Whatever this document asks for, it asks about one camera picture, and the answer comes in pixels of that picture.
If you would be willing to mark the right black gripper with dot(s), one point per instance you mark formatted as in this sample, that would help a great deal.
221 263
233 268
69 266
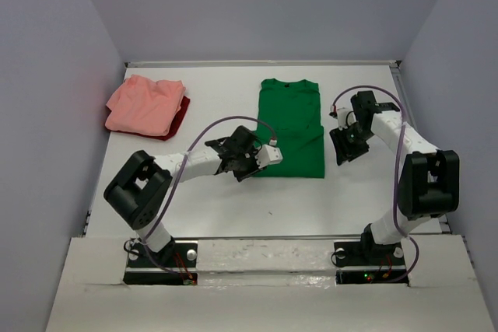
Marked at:
345 152

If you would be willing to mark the green t shirt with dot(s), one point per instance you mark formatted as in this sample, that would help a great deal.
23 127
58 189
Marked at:
293 110

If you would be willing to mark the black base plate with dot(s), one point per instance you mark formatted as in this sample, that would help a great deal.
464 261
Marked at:
175 269
358 265

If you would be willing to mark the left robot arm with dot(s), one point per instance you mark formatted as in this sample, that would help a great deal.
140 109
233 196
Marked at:
138 190

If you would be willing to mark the pink folded t shirt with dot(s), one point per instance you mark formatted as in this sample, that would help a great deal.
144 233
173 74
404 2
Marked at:
143 106

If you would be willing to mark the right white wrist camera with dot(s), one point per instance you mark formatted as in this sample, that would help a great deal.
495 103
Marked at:
345 116

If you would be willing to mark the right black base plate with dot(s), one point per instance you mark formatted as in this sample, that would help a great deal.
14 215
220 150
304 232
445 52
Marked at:
358 265

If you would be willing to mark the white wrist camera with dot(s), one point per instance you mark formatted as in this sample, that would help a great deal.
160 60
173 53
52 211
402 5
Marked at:
345 116
268 155

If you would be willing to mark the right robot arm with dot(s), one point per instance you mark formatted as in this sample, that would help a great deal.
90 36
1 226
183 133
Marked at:
426 180

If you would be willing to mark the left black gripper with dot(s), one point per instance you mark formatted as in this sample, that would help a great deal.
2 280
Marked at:
254 169

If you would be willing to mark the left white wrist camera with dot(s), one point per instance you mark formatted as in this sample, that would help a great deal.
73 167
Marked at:
268 155

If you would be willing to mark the dark red folded t shirt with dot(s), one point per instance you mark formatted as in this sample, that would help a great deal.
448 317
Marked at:
175 124

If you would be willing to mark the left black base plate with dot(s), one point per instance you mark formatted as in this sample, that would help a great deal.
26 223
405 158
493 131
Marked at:
175 269

